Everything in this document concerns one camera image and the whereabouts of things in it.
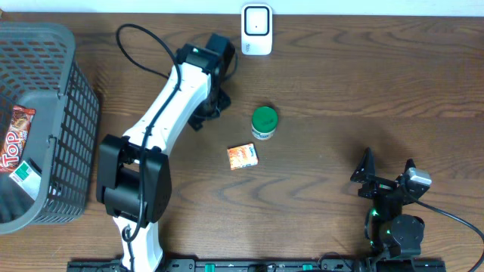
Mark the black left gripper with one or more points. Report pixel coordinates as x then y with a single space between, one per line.
203 114

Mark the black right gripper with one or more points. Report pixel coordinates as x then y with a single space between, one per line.
378 185

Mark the green lid white jar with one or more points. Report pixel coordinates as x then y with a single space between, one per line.
264 123

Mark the small orange snack box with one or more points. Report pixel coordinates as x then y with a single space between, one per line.
242 156

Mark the red Top chocolate bar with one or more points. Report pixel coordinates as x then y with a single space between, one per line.
16 138

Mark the white green medicine box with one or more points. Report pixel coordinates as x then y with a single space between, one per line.
27 178

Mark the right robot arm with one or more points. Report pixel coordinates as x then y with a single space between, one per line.
392 233

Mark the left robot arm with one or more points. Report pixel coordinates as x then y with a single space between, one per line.
133 179

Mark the white barcode scanner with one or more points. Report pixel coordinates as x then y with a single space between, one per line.
256 29

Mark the grey plastic mesh basket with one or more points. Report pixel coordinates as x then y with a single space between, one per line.
39 71

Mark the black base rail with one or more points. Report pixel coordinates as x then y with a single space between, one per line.
190 265

